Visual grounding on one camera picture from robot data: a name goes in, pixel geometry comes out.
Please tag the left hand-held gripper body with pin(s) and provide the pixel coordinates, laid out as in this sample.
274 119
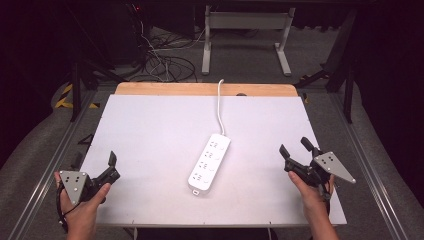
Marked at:
74 185

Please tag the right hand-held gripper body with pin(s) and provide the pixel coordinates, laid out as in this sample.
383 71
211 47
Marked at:
333 165

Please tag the person's left hand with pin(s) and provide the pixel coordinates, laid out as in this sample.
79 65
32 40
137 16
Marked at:
81 215

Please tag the person's right hand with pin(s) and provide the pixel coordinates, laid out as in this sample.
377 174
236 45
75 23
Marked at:
313 203

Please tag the white table board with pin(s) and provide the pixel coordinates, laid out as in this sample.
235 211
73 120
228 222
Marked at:
160 140

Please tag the black metal stand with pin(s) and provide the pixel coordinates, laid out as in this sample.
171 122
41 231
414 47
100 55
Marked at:
76 86
348 83

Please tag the white power strip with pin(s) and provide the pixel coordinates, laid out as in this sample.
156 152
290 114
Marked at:
209 163

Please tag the yellow black hazard tape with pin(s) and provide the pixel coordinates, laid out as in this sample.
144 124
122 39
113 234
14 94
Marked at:
63 100

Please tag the wooden table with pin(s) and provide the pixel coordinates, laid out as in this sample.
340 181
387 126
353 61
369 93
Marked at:
166 89

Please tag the dark computer case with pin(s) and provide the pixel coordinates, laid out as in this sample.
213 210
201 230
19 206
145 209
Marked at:
128 33

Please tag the aluminium floor rail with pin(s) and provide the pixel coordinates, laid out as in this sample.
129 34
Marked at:
46 173
370 166

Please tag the white metal desk frame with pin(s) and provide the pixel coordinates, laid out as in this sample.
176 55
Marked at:
246 20

